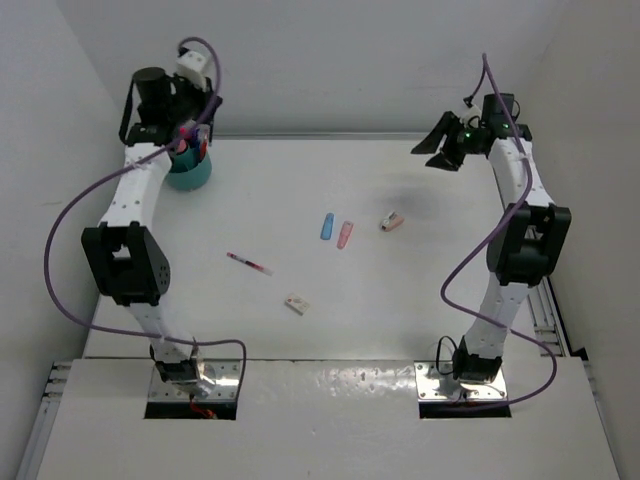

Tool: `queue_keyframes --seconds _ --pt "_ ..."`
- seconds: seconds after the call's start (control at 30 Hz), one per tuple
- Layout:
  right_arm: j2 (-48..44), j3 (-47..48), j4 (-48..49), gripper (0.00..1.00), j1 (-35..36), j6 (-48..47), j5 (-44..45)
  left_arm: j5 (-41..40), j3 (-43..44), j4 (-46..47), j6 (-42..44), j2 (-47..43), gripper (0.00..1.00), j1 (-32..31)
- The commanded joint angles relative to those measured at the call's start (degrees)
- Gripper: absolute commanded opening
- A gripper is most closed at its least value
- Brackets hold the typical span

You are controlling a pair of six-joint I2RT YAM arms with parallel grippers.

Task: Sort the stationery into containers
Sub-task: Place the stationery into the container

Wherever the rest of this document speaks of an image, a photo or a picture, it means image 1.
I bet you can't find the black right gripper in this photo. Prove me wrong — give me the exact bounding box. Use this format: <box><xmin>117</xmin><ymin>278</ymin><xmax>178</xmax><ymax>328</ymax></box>
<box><xmin>411</xmin><ymin>111</ymin><xmax>483</xmax><ymax>171</ymax></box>

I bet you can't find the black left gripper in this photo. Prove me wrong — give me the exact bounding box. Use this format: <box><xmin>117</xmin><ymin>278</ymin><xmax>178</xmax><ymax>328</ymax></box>
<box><xmin>166</xmin><ymin>72</ymin><xmax>223</xmax><ymax>127</ymax></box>

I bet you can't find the blue pen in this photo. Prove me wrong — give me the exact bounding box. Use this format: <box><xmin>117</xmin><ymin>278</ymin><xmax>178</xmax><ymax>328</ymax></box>
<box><xmin>198</xmin><ymin>128</ymin><xmax>209</xmax><ymax>161</ymax></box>
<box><xmin>186</xmin><ymin>123</ymin><xmax>200</xmax><ymax>163</ymax></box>

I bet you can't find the pink capped clear tube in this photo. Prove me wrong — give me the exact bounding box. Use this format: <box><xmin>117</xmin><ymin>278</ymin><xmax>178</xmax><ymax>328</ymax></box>
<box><xmin>174</xmin><ymin>140</ymin><xmax>189</xmax><ymax>155</ymax></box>

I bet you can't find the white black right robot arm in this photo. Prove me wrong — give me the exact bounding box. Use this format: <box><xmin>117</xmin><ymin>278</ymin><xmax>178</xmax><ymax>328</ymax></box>
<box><xmin>412</xmin><ymin>94</ymin><xmax>572</xmax><ymax>383</ymax></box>

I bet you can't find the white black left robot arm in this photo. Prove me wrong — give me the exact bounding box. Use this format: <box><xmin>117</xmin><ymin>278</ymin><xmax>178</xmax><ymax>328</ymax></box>
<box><xmin>81</xmin><ymin>67</ymin><xmax>222</xmax><ymax>397</ymax></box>

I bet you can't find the teal round desk organizer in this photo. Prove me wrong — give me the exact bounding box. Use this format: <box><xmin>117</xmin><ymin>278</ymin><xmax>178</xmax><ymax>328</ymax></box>
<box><xmin>166</xmin><ymin>149</ymin><xmax>212</xmax><ymax>191</ymax></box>

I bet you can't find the pink correction tape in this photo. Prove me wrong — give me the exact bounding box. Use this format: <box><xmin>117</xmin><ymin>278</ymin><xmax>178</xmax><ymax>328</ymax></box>
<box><xmin>337</xmin><ymin>221</ymin><xmax>354</xmax><ymax>250</ymax></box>

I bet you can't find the blue correction tape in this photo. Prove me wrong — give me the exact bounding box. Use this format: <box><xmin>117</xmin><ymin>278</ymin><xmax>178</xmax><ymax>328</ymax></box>
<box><xmin>320</xmin><ymin>212</ymin><xmax>335</xmax><ymax>241</ymax></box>

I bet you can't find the red pen left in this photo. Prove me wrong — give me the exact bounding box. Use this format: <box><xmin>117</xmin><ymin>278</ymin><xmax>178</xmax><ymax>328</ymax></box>
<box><xmin>226</xmin><ymin>252</ymin><xmax>273</xmax><ymax>276</ymax></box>

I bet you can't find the white eraser with sleeve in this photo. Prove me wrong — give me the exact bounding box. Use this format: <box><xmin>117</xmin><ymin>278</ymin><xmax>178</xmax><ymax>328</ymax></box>
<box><xmin>284</xmin><ymin>294</ymin><xmax>310</xmax><ymax>315</ymax></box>

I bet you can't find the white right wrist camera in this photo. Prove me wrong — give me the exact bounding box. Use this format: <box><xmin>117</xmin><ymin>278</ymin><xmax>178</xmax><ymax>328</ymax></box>
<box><xmin>460</xmin><ymin>104</ymin><xmax>482</xmax><ymax>129</ymax></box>

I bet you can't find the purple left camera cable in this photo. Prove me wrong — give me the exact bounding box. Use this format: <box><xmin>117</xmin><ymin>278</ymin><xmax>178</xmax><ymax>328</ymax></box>
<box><xmin>44</xmin><ymin>36</ymin><xmax>247</xmax><ymax>396</ymax></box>

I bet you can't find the black base cable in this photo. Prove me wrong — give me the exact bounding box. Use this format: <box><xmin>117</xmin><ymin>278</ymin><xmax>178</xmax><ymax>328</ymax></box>
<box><xmin>435</xmin><ymin>335</ymin><xmax>459</xmax><ymax>381</ymax></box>

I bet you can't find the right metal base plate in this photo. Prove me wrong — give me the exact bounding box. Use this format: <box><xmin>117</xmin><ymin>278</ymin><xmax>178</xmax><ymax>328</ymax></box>
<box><xmin>414</xmin><ymin>361</ymin><xmax>508</xmax><ymax>404</ymax></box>

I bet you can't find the metal base plate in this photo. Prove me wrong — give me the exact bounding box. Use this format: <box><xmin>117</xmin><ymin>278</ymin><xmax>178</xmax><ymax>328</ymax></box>
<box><xmin>414</xmin><ymin>361</ymin><xmax>508</xmax><ymax>404</ymax></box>
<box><xmin>147</xmin><ymin>359</ymin><xmax>241</xmax><ymax>403</ymax></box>

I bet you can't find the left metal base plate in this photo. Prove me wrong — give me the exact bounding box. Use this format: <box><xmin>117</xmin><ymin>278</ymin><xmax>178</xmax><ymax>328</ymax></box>
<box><xmin>147</xmin><ymin>359</ymin><xmax>241</xmax><ymax>403</ymax></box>

